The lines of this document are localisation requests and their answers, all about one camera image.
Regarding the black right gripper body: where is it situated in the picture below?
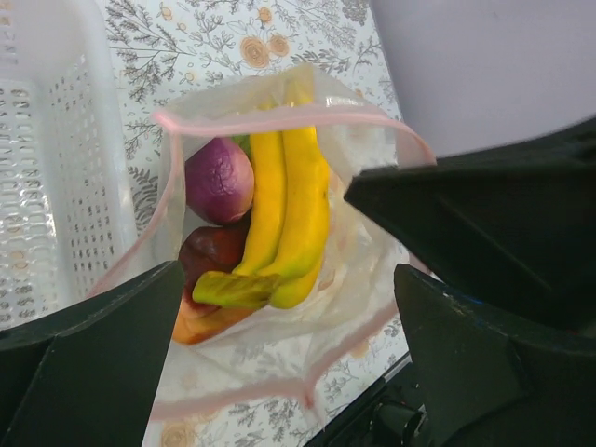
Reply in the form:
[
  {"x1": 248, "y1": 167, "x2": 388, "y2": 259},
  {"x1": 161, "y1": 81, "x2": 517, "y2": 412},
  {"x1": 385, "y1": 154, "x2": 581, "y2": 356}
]
[{"x1": 306, "y1": 353, "x2": 429, "y2": 447}]

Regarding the purple onion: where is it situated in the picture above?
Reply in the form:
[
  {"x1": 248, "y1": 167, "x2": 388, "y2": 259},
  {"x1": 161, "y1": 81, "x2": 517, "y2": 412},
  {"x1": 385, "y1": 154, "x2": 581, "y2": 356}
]
[{"x1": 184, "y1": 138, "x2": 254, "y2": 225}]

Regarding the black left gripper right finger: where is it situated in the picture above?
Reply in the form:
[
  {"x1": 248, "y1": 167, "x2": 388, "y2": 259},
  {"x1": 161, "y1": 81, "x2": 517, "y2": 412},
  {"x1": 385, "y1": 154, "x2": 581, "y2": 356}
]
[{"x1": 394, "y1": 264, "x2": 595, "y2": 446}]

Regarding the yellow banana bunch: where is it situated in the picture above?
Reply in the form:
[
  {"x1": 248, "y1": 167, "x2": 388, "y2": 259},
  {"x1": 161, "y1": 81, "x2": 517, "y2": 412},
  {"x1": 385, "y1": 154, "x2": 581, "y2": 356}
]
[{"x1": 234, "y1": 127, "x2": 330, "y2": 309}]

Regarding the clear zip top bag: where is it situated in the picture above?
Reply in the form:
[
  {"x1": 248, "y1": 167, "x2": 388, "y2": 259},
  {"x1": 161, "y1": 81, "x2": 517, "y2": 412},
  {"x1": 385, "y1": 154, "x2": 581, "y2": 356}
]
[{"x1": 90, "y1": 64, "x2": 436, "y2": 419}]

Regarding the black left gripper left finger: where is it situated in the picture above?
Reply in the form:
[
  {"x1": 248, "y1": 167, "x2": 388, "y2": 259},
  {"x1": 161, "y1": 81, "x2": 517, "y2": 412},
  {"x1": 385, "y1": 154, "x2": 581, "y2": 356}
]
[{"x1": 1, "y1": 261, "x2": 184, "y2": 446}]

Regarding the green cabbage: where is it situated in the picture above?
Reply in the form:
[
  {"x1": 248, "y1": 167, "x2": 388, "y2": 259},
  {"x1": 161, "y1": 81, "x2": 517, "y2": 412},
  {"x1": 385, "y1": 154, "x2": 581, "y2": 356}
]
[{"x1": 231, "y1": 135, "x2": 251, "y2": 158}]

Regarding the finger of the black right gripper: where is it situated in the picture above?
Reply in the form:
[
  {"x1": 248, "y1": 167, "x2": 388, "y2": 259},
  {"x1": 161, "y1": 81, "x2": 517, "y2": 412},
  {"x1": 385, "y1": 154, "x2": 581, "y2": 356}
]
[{"x1": 345, "y1": 119, "x2": 595, "y2": 329}]

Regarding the white plastic basket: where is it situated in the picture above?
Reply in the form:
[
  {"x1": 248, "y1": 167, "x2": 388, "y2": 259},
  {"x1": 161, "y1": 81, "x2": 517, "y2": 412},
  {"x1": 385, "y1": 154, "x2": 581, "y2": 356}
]
[{"x1": 1, "y1": 0, "x2": 137, "y2": 329}]

